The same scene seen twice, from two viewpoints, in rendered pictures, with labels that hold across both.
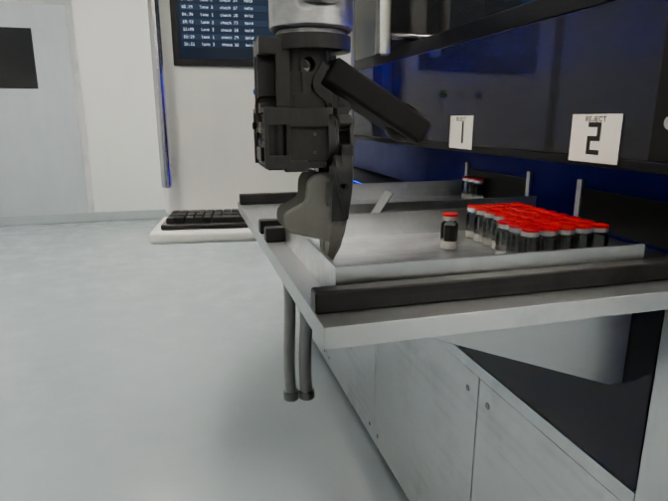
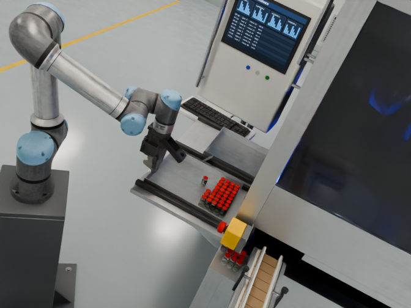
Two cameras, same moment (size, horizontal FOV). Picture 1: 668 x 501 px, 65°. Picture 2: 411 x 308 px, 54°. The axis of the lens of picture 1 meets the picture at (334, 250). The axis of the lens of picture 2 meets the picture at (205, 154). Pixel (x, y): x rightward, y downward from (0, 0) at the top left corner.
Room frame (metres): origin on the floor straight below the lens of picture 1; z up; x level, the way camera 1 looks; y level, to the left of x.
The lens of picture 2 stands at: (-0.51, -0.67, 1.95)
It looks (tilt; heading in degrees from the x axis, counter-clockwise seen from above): 35 degrees down; 26
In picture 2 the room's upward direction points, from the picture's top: 21 degrees clockwise
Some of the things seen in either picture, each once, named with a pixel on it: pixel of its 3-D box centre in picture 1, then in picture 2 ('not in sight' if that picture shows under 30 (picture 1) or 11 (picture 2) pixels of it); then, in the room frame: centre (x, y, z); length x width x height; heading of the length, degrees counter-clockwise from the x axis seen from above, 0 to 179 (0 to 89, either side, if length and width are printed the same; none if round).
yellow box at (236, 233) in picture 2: not in sight; (235, 234); (0.45, -0.42, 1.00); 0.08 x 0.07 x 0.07; 106
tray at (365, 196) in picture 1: (414, 199); (244, 157); (0.98, -0.15, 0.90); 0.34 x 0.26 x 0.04; 106
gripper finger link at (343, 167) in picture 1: (336, 173); (156, 159); (0.49, 0.00, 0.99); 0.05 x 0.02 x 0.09; 16
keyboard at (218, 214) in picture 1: (251, 217); (215, 117); (1.24, 0.20, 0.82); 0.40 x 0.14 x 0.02; 99
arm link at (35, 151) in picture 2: not in sight; (35, 154); (0.17, 0.27, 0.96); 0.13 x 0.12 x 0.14; 36
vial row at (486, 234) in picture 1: (506, 233); (214, 192); (0.65, -0.22, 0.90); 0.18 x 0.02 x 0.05; 15
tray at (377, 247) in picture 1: (441, 243); (195, 184); (0.62, -0.13, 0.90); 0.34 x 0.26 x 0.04; 105
